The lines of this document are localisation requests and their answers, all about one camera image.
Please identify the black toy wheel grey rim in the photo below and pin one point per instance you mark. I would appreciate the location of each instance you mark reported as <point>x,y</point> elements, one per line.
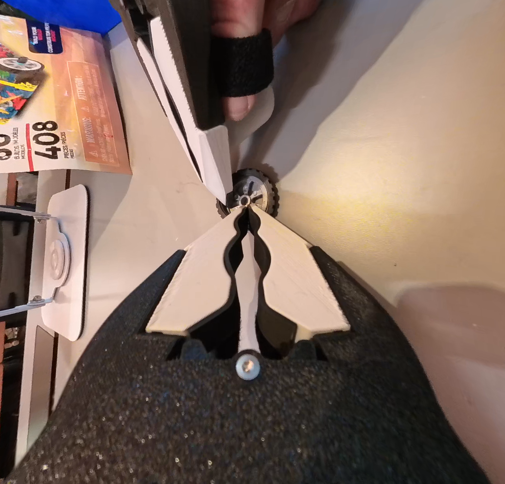
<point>258,194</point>

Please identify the blue plastic bin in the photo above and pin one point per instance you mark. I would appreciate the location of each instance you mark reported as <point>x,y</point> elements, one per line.
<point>59,2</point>

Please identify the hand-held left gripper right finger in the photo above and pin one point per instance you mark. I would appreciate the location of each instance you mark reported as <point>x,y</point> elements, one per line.
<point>300,286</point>

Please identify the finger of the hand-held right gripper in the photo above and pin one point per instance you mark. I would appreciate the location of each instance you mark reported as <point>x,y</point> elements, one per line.
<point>157,85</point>
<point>215,156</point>

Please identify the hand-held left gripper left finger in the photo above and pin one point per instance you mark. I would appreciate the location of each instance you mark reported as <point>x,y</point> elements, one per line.
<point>193,286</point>

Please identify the person's right hand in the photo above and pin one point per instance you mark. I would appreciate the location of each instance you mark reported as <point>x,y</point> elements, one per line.
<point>244,6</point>

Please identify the white rounded board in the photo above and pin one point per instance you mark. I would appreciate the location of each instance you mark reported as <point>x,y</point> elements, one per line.
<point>77,255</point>

